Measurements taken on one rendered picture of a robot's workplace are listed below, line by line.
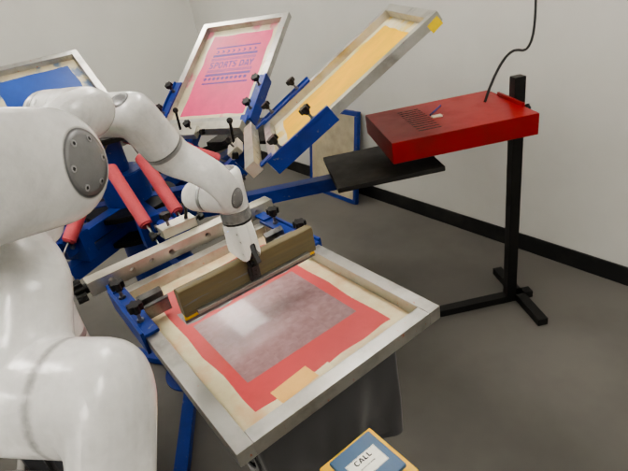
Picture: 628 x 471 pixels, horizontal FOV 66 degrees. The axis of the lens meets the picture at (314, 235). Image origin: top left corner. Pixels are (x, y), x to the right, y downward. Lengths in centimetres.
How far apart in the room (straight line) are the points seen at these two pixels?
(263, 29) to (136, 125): 217
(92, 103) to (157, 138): 17
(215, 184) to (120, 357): 65
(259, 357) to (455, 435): 120
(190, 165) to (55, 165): 66
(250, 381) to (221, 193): 44
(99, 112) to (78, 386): 53
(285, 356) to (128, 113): 65
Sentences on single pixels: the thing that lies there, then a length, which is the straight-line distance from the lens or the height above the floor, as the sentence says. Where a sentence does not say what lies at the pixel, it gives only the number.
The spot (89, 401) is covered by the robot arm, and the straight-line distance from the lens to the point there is 40.
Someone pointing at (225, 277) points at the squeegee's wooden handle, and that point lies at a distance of 124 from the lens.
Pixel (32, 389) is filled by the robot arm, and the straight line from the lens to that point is 42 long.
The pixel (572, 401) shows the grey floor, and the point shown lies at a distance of 241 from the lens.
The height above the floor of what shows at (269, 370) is 96.
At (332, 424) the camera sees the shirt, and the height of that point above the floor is 76.
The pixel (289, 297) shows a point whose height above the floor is 96.
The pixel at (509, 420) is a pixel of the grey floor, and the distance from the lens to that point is 230.
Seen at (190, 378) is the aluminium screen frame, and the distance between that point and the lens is 119.
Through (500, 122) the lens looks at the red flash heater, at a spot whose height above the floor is 110.
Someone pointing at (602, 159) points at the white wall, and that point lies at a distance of 286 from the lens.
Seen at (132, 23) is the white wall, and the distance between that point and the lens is 565.
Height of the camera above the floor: 176
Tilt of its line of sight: 29 degrees down
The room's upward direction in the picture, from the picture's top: 11 degrees counter-clockwise
